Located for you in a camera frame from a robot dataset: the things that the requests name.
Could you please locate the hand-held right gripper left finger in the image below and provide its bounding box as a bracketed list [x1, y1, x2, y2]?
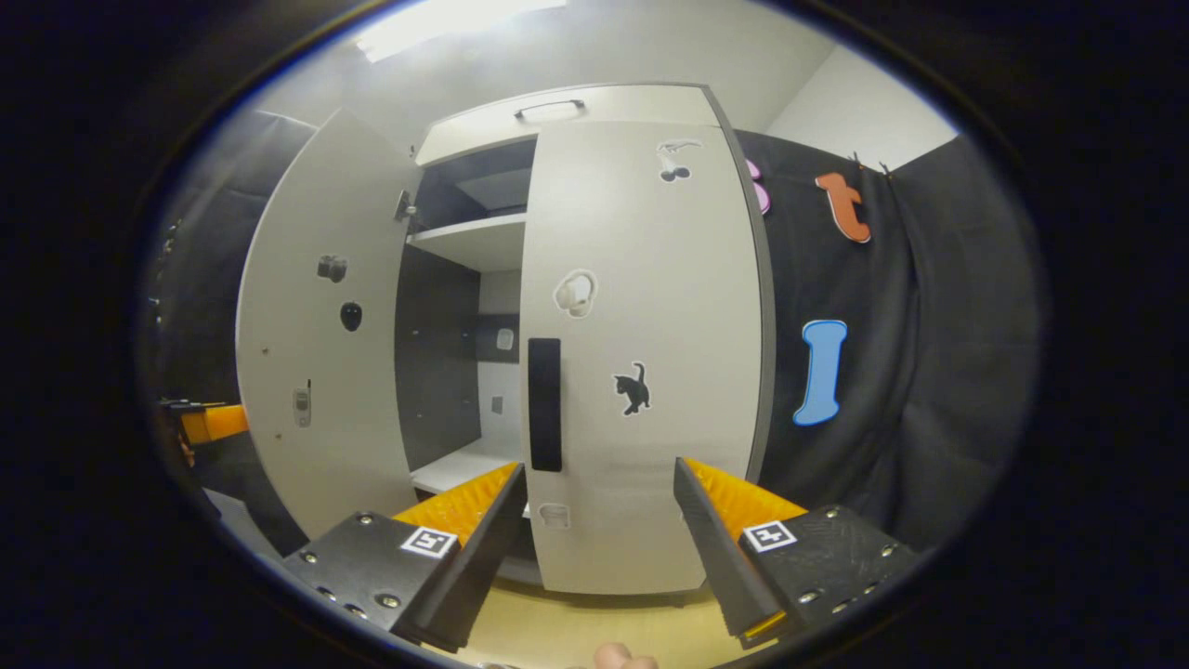
[279, 463, 529, 654]

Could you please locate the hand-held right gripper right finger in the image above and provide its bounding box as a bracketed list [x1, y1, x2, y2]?
[673, 457, 921, 651]

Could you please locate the white cabinet door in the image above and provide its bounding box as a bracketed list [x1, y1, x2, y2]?
[518, 119, 775, 596]
[235, 109, 424, 540]

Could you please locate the white cabinet with grey interior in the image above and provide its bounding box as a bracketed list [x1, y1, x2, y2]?
[395, 82, 777, 596]

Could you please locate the black backdrop cloth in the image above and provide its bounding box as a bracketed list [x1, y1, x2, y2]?
[734, 130, 1041, 554]
[139, 107, 321, 558]

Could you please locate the black right door handle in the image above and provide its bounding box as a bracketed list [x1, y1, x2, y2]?
[528, 337, 564, 473]

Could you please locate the black drawer handle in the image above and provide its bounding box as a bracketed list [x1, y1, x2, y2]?
[514, 98, 587, 122]

